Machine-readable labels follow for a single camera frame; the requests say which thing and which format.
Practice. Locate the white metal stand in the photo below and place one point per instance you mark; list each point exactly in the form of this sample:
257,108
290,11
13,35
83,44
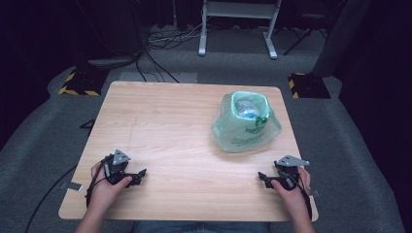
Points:
238,9

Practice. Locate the black tripod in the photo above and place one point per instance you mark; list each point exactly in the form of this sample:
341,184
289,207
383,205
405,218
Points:
306,35

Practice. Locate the black triangular bracket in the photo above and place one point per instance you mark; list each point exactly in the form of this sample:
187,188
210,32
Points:
89,124

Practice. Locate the black yellow striped base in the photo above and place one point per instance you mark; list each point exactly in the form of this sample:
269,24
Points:
307,85
82,82

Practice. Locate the grey padded column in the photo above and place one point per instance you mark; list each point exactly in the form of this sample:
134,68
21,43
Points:
343,35

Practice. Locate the small blue item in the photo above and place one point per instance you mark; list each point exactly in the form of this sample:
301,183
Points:
250,115

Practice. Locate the green plastic bag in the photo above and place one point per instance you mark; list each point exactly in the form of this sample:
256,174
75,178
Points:
241,136

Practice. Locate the small grey tape piece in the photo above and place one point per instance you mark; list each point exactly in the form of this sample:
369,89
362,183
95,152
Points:
315,193

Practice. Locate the grey tape strip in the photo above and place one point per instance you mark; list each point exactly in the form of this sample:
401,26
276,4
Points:
72,186

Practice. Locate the grey flat stand base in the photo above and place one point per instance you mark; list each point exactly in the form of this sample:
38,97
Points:
111,61

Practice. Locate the crumpled clear plastic wrap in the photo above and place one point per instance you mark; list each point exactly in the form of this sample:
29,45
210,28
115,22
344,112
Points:
246,106

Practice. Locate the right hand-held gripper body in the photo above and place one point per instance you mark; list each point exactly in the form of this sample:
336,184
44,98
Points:
289,171

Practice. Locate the person's right hand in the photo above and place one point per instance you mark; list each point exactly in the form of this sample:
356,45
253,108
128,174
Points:
293,194

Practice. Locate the person's left hand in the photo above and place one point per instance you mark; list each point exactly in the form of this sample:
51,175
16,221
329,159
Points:
107,191

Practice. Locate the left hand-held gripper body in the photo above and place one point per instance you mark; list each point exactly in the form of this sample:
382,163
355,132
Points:
117,163

